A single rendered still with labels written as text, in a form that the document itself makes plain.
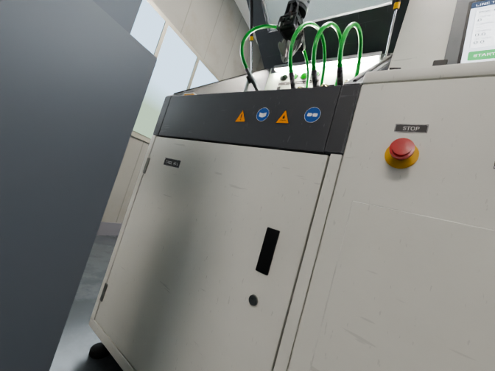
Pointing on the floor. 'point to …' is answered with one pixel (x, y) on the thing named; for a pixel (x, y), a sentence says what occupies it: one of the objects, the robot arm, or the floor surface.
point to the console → (409, 224)
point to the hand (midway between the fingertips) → (286, 61)
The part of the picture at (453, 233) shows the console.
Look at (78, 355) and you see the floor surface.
